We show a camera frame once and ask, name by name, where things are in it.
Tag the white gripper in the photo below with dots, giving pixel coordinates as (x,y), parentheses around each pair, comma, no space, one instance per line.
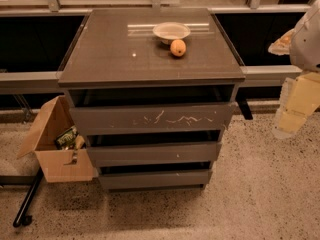
(307,45)

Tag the grey bottom drawer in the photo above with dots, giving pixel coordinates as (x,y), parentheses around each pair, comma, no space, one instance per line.
(155,179)

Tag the grey drawer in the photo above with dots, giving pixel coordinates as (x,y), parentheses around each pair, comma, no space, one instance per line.
(151,119)
(154,154)
(155,179)

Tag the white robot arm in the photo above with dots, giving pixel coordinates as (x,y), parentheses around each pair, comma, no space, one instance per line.
(305,50)

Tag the grey top drawer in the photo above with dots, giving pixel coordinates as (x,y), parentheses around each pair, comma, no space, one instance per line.
(151,119)

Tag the grey middle drawer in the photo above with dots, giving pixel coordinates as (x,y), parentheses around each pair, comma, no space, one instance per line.
(154,154)

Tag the grey drawer cabinet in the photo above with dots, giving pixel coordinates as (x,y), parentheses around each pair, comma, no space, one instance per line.
(118,62)

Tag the open cardboard box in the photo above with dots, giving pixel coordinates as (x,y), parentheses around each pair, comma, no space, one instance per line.
(52,120)

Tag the grey metal railing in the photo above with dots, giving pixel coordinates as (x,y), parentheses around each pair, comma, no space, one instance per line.
(47,82)

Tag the orange fruit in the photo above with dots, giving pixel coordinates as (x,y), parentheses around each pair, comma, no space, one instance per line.
(178,48)

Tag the white bowl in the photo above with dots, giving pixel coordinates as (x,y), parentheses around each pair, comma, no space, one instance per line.
(167,32)

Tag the green snack bag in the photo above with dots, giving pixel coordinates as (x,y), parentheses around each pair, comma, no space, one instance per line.
(66,140)

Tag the black metal floor stand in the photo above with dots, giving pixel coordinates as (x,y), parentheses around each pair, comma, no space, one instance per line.
(33,182)

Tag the black bracket behind cabinet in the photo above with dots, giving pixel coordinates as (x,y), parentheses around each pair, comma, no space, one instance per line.
(244,108)

